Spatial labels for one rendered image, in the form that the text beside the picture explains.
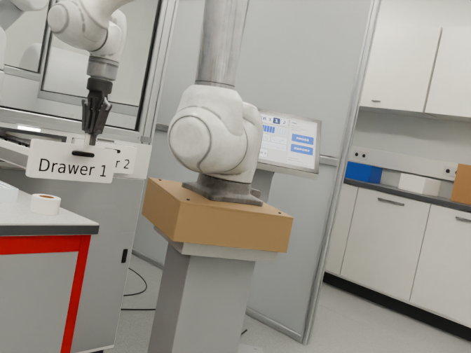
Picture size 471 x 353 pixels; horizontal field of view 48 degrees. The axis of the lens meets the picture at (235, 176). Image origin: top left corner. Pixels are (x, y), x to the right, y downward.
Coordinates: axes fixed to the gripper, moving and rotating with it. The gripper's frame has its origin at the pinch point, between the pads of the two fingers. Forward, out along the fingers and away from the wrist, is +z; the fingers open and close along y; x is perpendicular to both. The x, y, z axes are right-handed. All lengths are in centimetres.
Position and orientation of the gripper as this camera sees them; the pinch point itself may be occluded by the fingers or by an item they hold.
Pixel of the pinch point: (89, 145)
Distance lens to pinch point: 167.3
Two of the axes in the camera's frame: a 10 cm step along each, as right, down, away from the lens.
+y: -7.5, -1.9, 6.3
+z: -1.9, 9.8, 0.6
